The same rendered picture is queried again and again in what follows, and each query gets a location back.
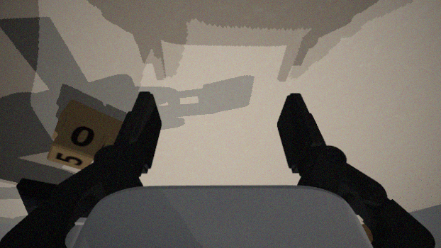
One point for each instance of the tan number cube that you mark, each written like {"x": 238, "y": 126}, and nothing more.
{"x": 109, "y": 141}
{"x": 75, "y": 145}

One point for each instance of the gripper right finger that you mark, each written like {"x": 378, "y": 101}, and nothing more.
{"x": 325, "y": 166}

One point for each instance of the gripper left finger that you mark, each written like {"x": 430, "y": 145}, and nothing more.
{"x": 115, "y": 167}

